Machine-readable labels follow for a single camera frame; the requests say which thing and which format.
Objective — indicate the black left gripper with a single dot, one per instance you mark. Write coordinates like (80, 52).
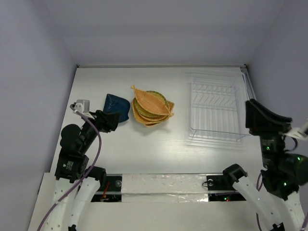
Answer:
(108, 121)

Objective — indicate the round woven orange plate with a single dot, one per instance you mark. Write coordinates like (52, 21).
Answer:
(157, 118)

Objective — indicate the white wire dish rack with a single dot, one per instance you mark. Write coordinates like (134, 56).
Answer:
(217, 106)

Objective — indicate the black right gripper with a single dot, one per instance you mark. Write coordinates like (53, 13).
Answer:
(268, 130)

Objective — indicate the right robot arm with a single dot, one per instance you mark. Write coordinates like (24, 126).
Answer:
(283, 174)

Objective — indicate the dark blue leaf plate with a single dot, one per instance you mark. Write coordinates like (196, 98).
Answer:
(115, 104)

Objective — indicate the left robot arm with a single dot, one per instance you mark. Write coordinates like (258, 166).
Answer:
(77, 176)

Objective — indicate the triangular woven orange plate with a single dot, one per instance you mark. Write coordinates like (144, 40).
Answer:
(152, 123)

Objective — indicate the white front mounting board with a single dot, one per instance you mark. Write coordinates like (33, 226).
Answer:
(163, 202)

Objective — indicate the rounded square woven plate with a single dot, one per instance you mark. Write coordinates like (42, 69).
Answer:
(142, 121)

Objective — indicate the leaf shaped woven plate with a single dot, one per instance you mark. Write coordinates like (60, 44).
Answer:
(151, 103)

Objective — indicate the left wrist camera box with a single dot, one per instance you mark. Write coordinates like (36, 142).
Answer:
(81, 106)

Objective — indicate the round green rimmed woven plate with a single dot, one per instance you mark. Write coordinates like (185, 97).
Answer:
(142, 111)

